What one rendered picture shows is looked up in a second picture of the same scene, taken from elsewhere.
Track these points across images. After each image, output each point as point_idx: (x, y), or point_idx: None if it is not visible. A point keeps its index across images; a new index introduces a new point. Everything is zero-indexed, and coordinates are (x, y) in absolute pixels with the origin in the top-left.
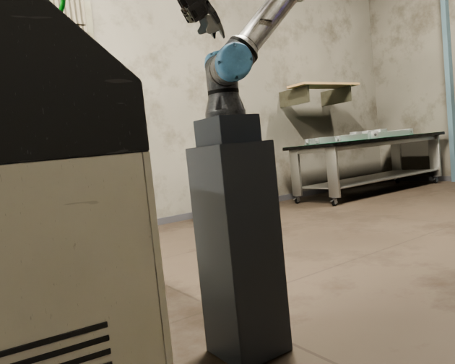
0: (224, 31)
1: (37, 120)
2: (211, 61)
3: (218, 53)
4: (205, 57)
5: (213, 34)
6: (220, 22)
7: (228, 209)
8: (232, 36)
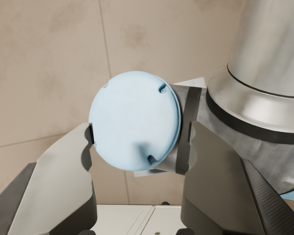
0: (199, 122)
1: None
2: (178, 170)
3: (290, 197)
4: (124, 169)
5: (93, 137)
6: (240, 157)
7: None
8: None
